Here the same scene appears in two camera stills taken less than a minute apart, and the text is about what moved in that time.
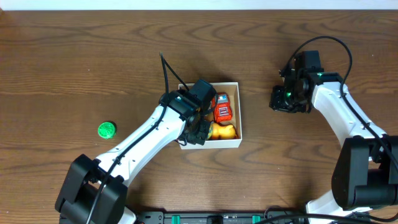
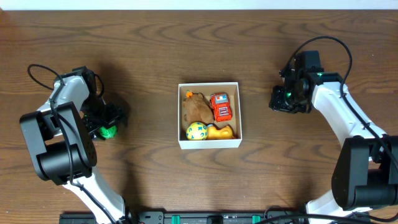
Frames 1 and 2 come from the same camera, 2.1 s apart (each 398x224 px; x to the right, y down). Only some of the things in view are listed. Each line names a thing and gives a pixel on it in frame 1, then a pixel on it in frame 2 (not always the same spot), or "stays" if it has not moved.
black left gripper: (199, 132) → (109, 115)
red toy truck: (221, 107) stays
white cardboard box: (232, 89) stays
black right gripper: (276, 102) stays
